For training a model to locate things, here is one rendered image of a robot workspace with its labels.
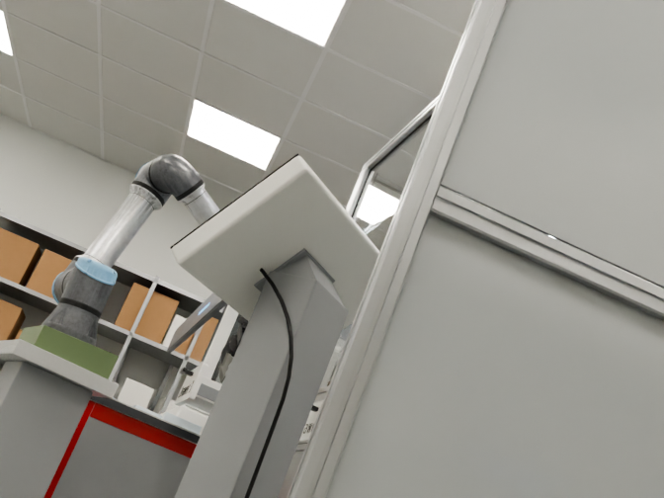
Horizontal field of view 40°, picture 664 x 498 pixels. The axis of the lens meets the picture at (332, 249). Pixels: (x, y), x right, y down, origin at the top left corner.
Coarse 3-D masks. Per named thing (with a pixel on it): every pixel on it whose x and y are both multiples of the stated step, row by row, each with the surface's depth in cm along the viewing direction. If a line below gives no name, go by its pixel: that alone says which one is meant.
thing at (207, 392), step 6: (204, 378) 263; (204, 384) 262; (210, 384) 263; (216, 384) 264; (204, 390) 262; (210, 390) 263; (216, 390) 263; (198, 396) 261; (204, 396) 262; (210, 396) 262; (216, 396) 263; (192, 402) 277; (198, 402) 272; (204, 402) 267; (210, 402) 262; (198, 408) 285; (204, 408) 280; (210, 408) 274
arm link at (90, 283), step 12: (84, 264) 247; (96, 264) 247; (72, 276) 248; (84, 276) 246; (96, 276) 246; (108, 276) 248; (72, 288) 245; (84, 288) 245; (96, 288) 246; (108, 288) 249; (84, 300) 244; (96, 300) 246
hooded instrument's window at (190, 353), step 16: (224, 304) 372; (208, 320) 403; (192, 336) 443; (208, 336) 375; (176, 352) 487; (192, 352) 410; (176, 368) 447; (192, 368) 381; (160, 384) 489; (176, 384) 411; (160, 400) 448
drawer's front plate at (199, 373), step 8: (200, 368) 264; (192, 376) 273; (200, 376) 261; (184, 384) 284; (200, 384) 260; (184, 392) 274; (192, 392) 259; (176, 400) 285; (184, 400) 267; (192, 400) 261
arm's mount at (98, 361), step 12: (24, 336) 244; (36, 336) 233; (48, 336) 232; (60, 336) 234; (48, 348) 232; (60, 348) 233; (72, 348) 235; (84, 348) 237; (96, 348) 238; (72, 360) 235; (84, 360) 236; (96, 360) 238; (108, 360) 240; (96, 372) 238; (108, 372) 239
